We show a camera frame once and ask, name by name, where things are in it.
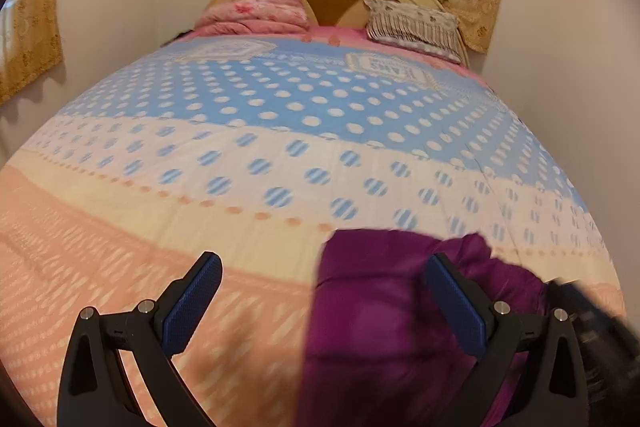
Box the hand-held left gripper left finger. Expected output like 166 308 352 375
57 251 223 427

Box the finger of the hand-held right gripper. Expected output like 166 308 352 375
547 279 603 323

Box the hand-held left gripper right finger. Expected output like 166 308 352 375
424 253 588 427

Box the purple puffer jacket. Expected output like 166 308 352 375
306 229 556 427

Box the polka dot pastel bedspread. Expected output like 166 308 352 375
0 34 626 427

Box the striped fringed pillow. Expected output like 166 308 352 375
364 0 463 62

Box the pink folded quilt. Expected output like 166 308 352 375
192 0 313 38

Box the narrow beige lace curtain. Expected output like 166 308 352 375
0 0 66 105

